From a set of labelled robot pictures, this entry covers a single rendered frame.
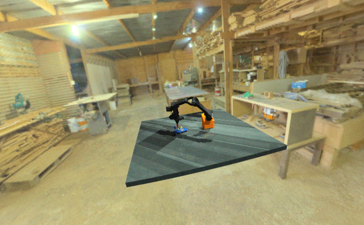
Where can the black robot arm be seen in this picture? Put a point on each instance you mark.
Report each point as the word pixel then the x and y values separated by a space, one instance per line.
pixel 195 102

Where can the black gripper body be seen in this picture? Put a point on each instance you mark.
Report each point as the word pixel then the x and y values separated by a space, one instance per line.
pixel 178 116

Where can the blue circuit board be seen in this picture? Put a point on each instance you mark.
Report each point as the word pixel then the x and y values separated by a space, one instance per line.
pixel 182 129

